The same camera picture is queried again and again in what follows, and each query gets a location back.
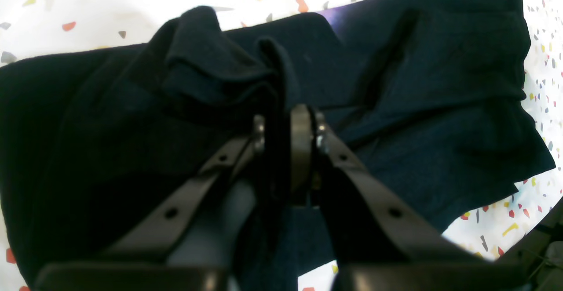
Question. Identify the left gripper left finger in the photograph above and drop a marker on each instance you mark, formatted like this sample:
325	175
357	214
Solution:
187	243

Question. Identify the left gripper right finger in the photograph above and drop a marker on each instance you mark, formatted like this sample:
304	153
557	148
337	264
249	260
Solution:
414	256

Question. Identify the black t-shirt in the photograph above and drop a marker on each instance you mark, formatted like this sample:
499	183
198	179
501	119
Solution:
426	93

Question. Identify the terrazzo patterned tablecloth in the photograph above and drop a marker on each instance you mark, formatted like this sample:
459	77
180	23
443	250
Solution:
34	27

